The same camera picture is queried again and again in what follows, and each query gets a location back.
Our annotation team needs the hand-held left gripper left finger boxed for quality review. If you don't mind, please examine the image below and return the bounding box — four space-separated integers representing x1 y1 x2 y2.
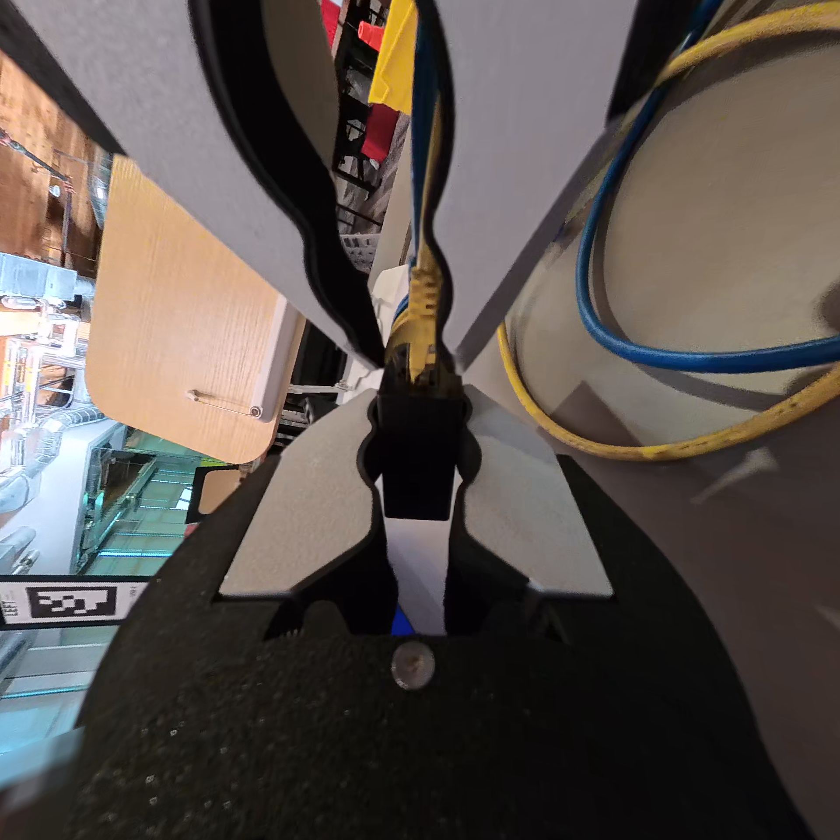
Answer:
217 391 401 635

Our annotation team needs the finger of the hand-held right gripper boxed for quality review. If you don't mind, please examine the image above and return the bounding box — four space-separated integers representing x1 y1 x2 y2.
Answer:
12 0 387 370
432 0 642 370

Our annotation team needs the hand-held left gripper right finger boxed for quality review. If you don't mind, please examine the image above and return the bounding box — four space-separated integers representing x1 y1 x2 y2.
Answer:
445 386 616 635

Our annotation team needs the blue ethernet cable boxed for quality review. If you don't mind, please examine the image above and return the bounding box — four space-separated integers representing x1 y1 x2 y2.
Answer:
392 0 840 375

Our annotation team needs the black ethernet port hub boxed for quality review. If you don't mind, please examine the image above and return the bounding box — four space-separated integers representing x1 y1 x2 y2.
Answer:
377 364 467 522

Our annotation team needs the yellow ethernet cable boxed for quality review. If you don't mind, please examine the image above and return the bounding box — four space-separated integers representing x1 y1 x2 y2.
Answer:
387 0 840 462

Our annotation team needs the wooden board tilting stand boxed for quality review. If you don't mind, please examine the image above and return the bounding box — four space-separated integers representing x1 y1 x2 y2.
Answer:
85 154 408 464

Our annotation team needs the white printed marker sign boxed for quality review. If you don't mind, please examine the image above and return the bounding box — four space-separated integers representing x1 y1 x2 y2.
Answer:
0 575 156 631

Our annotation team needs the grey insulated ceiling duct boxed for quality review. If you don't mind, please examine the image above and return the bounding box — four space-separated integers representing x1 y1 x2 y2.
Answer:
0 252 96 304

